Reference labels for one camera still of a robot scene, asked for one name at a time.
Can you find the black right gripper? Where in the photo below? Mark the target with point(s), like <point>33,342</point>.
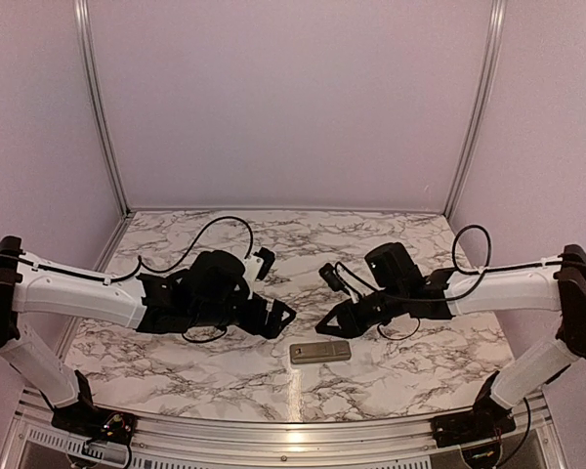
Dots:
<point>352,324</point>

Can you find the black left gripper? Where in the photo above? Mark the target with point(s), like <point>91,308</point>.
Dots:
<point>257,326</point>

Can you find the grey white remote control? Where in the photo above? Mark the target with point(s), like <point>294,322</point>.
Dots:
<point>320,352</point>

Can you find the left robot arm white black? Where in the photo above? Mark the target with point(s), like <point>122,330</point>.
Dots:
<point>216,290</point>

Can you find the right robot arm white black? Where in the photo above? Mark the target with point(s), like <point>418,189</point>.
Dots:
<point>555,284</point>

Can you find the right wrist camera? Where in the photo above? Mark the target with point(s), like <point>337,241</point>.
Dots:
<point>328,273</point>

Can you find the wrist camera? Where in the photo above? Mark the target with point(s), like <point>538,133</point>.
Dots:
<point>258,265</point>
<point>328,273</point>

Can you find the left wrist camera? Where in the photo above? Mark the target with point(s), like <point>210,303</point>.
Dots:
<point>258,265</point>

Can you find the front aluminium rail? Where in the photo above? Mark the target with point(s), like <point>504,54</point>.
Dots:
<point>177,442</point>

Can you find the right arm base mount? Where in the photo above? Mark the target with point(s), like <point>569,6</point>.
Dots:
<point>484,420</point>

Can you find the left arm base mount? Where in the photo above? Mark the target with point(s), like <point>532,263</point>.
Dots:
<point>98,424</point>

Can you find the right aluminium frame post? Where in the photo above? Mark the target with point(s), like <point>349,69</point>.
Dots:
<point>489,63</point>

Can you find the aluminium frame post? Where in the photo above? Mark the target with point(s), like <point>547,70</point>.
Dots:
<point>87,49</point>
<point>489,63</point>

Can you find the left aluminium frame post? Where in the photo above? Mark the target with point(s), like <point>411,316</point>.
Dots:
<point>87,49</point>

